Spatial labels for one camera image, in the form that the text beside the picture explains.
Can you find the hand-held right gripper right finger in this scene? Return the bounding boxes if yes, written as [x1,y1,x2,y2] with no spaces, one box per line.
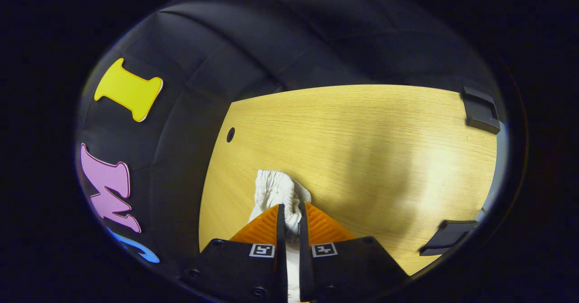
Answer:
[299,202,410,302]

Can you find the white jeans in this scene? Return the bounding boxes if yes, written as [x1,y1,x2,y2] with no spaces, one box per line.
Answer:
[248,170,313,302]

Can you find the black plastic table bracket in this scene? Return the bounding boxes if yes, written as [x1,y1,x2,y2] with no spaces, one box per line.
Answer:
[418,220,479,256]
[460,86,502,135]

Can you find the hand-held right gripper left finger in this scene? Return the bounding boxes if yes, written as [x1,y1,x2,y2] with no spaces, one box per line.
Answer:
[181,204,289,302]

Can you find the black backdrop cloth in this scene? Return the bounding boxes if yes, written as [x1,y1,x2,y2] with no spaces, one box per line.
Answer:
[75,0,506,279]

